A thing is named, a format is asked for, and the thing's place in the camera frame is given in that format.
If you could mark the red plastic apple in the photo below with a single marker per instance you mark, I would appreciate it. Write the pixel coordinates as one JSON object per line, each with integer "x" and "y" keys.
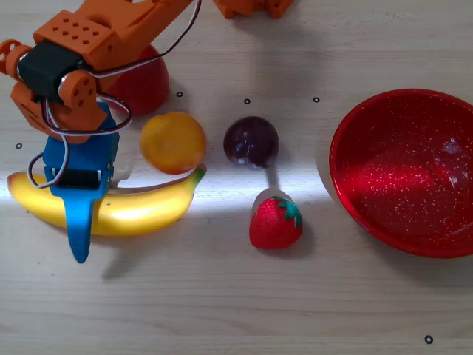
{"x": 148, "y": 85}

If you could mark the dark purple plastic plum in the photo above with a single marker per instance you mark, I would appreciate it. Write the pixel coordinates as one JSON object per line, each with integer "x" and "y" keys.
{"x": 251, "y": 142}

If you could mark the orange round plastic fruit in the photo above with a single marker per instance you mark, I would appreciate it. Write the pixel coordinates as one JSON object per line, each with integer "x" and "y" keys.
{"x": 173, "y": 143}

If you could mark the red speckled bowl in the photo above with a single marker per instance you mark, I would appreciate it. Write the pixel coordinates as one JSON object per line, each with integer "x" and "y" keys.
{"x": 399, "y": 185}

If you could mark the yellow plastic banana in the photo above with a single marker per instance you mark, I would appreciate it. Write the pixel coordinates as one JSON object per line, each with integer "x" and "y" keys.
{"x": 148, "y": 211}

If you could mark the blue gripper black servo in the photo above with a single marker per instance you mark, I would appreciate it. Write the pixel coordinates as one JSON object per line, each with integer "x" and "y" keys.
{"x": 82, "y": 157}

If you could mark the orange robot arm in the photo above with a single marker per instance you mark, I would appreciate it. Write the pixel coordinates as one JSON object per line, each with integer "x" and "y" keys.
{"x": 92, "y": 33}

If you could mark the red plastic strawberry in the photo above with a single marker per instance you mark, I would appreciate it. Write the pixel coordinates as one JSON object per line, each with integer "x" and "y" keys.
{"x": 271, "y": 227}

